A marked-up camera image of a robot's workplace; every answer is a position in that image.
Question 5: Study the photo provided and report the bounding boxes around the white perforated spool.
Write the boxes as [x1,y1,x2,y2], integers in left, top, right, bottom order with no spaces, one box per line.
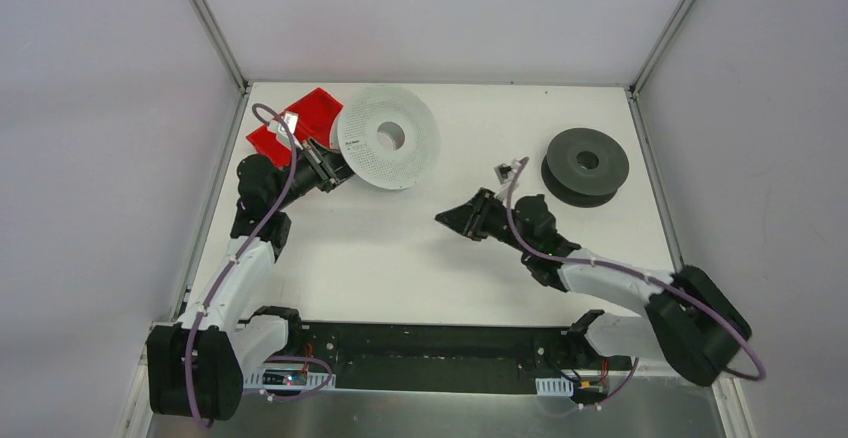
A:
[330,84,441,190]

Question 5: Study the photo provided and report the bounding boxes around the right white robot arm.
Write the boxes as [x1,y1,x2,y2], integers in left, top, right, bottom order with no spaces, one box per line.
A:
[435,188,752,387]

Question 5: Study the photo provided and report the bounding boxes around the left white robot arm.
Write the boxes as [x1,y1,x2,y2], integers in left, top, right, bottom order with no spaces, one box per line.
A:
[146,139,354,425]

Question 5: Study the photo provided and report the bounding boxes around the red plastic bin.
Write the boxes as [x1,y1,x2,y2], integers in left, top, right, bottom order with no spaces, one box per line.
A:
[246,88,343,168]

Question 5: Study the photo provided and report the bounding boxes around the dark grey spool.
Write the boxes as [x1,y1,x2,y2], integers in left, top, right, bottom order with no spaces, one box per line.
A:
[540,128,630,208]

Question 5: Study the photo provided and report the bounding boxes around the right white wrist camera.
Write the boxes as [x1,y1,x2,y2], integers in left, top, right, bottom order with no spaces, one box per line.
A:
[494,159,522,188]

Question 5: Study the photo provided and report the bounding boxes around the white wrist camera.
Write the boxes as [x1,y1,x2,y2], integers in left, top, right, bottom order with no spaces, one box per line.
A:
[494,159,522,188]
[266,111,302,150]

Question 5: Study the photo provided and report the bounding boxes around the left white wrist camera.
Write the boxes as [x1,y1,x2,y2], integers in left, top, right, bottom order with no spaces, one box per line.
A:
[266,111,302,150]

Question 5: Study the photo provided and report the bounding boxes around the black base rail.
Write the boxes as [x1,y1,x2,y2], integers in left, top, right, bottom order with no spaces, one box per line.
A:
[281,321,632,395]

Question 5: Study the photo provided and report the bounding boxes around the right white cable duct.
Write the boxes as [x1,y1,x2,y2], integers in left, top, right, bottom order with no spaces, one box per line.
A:
[535,377,574,397]

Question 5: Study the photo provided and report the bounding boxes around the white cable duct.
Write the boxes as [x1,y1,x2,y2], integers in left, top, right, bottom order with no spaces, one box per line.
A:
[243,369,336,392]
[535,377,574,397]

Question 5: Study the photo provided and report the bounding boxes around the left white cable duct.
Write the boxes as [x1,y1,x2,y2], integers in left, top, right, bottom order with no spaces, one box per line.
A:
[243,369,336,392]

